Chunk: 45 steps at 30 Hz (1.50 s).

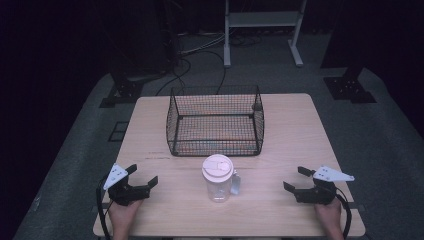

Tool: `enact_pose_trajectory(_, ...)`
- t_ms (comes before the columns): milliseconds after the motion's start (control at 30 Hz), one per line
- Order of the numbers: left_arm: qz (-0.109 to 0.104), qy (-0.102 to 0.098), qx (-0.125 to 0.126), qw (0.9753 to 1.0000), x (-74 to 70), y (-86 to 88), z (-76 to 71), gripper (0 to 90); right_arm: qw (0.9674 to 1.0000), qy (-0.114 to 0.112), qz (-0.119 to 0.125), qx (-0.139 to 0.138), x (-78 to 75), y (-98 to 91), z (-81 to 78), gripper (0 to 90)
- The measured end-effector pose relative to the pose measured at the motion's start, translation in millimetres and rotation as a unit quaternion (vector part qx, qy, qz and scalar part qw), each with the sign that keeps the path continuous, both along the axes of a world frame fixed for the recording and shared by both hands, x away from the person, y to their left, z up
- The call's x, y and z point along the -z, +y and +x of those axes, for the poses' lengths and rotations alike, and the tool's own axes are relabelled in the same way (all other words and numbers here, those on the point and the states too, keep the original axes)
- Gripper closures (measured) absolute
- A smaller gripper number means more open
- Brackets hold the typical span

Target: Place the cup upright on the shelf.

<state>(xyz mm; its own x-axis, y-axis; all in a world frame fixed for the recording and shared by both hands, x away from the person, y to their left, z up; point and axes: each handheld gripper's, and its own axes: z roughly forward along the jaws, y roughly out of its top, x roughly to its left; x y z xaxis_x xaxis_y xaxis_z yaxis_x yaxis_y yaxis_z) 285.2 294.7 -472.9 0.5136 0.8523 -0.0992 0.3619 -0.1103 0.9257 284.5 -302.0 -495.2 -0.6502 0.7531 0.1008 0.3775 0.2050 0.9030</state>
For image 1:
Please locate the black stand base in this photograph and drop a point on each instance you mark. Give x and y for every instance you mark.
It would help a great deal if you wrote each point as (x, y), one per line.
(125, 91)
(348, 88)

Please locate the person's right hand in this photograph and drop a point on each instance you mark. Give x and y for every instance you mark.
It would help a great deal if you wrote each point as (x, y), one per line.
(330, 215)

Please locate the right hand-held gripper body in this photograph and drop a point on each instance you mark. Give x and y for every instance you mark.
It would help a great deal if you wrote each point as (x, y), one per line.
(320, 196)

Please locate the person's left hand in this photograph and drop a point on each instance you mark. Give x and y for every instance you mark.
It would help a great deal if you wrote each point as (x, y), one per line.
(123, 215)

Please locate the clear cup with white lid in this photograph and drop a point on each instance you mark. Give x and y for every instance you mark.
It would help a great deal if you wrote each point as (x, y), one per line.
(218, 178)

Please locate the white metal stand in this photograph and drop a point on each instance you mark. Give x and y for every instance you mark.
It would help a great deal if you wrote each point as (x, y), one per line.
(263, 19)

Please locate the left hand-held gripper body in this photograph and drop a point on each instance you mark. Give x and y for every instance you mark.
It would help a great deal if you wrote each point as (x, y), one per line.
(121, 194)

